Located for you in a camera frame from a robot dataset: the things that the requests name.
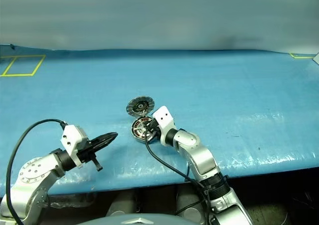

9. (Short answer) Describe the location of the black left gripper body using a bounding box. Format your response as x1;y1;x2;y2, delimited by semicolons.
76;140;98;165

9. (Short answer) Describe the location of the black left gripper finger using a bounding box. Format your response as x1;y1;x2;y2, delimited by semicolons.
88;138;111;153
92;157;104;172

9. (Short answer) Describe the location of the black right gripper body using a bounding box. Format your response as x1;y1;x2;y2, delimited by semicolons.
146;118;162;143

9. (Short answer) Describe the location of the motor stator with copper windings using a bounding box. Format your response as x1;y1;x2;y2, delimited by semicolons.
130;117;157;142

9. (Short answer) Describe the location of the grey motor rotor disc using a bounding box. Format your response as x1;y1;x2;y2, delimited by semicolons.
126;96;157;118

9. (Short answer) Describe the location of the grey rounded robot leg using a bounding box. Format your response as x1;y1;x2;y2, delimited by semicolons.
176;184;208;216
106;189;137;216

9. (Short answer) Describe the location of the grey-blue robot torso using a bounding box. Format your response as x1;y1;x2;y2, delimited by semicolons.
104;212;186;225

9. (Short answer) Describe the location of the blue foam table mat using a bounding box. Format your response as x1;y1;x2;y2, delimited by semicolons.
0;44;319;196

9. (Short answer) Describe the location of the yellow tape double rectangle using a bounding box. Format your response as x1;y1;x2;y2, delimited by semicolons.
0;54;47;77

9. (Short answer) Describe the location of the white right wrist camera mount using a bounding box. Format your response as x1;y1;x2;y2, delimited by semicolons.
152;105;175;145

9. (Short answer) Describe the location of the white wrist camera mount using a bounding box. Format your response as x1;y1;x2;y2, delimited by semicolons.
60;125;90;170
152;105;175;145

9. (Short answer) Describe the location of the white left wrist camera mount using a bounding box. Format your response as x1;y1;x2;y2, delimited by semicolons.
60;125;90;170

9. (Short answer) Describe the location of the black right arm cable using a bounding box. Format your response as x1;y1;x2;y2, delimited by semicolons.
144;134;213;225

